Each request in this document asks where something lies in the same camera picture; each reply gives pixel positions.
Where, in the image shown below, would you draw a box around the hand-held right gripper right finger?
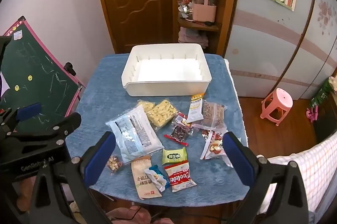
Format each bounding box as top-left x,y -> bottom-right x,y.
222,132 -> 308,224

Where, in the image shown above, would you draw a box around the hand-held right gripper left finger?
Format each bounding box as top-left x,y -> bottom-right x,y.
29,131 -> 116,224

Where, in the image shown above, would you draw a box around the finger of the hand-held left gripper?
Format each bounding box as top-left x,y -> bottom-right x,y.
0,103 -> 44,138
11,112 -> 82,147

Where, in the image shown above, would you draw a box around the green pastry packet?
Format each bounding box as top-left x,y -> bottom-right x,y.
162,147 -> 187,165

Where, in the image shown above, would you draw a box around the white plastic storage bin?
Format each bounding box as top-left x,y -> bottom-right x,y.
121,44 -> 212,97

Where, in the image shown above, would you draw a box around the red white nut packet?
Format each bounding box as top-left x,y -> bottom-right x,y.
200,130 -> 233,167

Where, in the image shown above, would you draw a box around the large white clear packet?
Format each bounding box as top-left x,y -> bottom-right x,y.
105,105 -> 164,164

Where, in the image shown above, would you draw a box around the blue fleece table cloth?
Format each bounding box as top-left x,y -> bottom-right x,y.
64,53 -> 249,207

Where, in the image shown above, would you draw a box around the beige biscuit packet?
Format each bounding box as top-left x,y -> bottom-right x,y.
131,156 -> 162,200

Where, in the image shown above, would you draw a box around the clear brown biscuit packet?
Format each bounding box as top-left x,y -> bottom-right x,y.
193,101 -> 227,133

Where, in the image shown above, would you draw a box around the green chalkboard easel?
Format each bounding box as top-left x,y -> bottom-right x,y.
0,16 -> 86,119

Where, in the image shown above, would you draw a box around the black easel knob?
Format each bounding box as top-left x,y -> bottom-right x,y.
64,62 -> 77,76

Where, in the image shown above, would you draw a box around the white table underlay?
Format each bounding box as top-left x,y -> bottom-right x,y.
224,58 -> 249,147

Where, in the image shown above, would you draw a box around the red white cookie packet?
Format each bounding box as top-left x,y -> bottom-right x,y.
164,160 -> 198,193

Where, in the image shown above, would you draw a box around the blue candy wrapper packet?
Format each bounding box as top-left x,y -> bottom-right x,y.
144,165 -> 171,192

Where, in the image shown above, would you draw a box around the red dark jujube packet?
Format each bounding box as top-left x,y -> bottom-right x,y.
164,113 -> 194,147

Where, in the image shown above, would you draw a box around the orange white snack packet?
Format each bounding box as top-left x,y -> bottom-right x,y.
187,93 -> 206,123

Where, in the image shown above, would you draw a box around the clear puffed corn packet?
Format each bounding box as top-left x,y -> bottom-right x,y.
146,99 -> 179,130
137,100 -> 156,115

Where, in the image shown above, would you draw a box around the pink plastic stool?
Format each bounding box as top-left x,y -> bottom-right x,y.
260,88 -> 293,127

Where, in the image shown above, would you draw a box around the white checkered cloth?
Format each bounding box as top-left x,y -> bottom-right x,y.
259,132 -> 337,214

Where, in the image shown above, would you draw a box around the pink plastic toy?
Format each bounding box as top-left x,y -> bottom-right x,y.
305,105 -> 320,122

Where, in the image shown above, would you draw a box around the green printed bag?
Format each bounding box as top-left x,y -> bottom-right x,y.
309,77 -> 334,109

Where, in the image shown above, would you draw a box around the pale sliding door wardrobe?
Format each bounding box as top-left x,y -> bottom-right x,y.
224,0 -> 337,101

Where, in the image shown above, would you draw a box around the folded pink towels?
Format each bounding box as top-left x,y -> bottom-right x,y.
178,26 -> 210,49

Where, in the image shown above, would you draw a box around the brown wooden door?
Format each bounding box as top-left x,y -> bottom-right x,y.
93,0 -> 177,54

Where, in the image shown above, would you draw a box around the wooden corner shelf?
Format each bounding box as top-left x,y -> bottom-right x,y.
175,0 -> 239,56

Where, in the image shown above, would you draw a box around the pile of small wrappers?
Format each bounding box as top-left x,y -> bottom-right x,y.
177,0 -> 194,20

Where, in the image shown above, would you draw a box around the pink handled basket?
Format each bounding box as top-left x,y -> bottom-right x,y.
192,0 -> 217,23

